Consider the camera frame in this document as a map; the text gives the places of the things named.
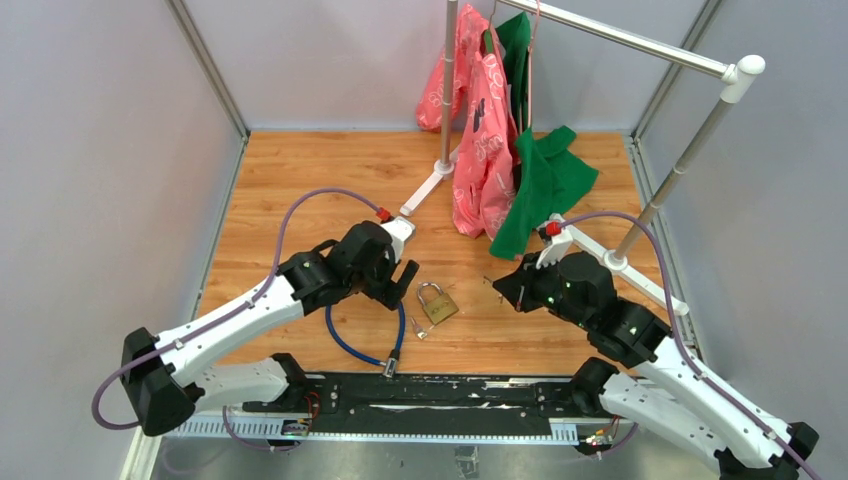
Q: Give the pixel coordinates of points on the aluminium frame rail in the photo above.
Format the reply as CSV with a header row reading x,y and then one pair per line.
x,y
194,38

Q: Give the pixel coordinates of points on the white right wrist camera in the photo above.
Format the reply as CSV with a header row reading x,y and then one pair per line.
x,y
556,238

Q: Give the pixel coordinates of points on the blue cable lock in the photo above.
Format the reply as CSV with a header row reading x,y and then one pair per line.
x,y
369,332

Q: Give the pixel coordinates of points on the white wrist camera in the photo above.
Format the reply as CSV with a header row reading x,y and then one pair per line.
x,y
401,231
556,238

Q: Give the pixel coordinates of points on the small silver cable-lock keys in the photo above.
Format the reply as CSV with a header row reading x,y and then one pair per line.
x,y
418,330

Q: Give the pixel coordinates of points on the metal clothes rack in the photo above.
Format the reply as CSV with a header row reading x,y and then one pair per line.
x,y
737,78

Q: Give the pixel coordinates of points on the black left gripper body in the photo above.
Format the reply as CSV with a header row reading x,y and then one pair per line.
x,y
379,284

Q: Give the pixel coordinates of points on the pink patterned garment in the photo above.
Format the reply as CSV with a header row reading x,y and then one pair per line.
x,y
483,186

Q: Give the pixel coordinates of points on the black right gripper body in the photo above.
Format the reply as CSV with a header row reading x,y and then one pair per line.
x,y
545,289

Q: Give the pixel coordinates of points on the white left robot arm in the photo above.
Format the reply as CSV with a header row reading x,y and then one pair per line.
x,y
170,376

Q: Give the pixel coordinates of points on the pink clothes hanger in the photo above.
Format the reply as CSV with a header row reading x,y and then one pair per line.
x,y
517,37

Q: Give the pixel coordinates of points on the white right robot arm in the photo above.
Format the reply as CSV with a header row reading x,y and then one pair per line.
x,y
642,374

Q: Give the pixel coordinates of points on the silver padlock keys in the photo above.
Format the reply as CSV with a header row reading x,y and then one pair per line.
x,y
489,283

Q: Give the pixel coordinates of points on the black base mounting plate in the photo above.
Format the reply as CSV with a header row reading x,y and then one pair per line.
x,y
434,406

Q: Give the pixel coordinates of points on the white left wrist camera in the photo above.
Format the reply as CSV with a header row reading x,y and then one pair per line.
x,y
401,231

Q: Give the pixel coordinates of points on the brass padlock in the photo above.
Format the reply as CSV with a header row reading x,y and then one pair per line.
x,y
437,305

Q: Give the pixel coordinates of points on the green garment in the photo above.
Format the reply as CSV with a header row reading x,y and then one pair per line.
x,y
549,178

